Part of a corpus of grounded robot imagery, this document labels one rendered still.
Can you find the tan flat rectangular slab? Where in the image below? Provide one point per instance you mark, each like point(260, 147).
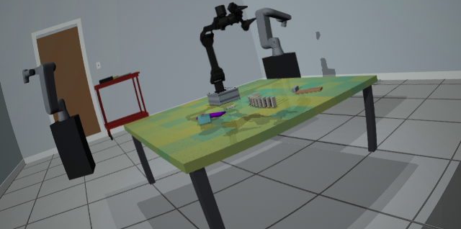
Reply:
point(309, 90)

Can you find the teal flat block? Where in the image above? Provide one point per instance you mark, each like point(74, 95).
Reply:
point(204, 119)

